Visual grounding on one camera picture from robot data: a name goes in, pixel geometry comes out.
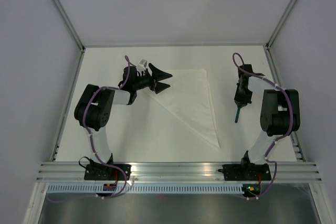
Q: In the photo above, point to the aluminium right frame post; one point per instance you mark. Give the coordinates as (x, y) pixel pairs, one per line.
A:
(283, 18)

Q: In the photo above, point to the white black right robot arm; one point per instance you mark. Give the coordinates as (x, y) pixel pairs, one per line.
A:
(279, 116)

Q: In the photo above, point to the aluminium frame post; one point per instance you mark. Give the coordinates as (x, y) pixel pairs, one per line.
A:
(283, 18)
(68, 24)

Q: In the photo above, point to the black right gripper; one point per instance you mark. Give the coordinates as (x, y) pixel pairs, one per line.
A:
(243, 102)

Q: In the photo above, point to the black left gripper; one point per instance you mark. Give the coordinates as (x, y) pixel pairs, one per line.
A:
(158, 75)

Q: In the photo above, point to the knife with teal handle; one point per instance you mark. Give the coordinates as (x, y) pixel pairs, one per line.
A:
(237, 114)

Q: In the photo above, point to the white slotted cable duct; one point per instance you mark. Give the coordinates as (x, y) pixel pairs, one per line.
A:
(147, 188)

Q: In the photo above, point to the white cloth napkin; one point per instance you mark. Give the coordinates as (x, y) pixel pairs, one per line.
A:
(189, 100)

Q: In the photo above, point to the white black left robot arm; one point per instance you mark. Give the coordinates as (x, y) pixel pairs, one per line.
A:
(94, 109)

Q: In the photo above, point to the aluminium frame rail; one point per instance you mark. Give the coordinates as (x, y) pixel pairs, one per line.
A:
(177, 44)
(207, 172)

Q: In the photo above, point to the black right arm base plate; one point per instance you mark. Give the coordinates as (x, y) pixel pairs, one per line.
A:
(236, 172)

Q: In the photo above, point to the aluminium left frame post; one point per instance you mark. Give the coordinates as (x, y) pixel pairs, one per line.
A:
(68, 24)

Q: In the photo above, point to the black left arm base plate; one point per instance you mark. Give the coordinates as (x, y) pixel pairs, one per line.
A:
(99, 172)

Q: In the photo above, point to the aluminium front frame rail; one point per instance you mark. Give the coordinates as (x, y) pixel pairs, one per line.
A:
(207, 172)

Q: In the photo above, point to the aluminium back frame rail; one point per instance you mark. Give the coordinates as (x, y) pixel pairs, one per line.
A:
(177, 44)

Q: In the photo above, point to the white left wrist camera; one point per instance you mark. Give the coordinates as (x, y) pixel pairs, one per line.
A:
(141, 66)

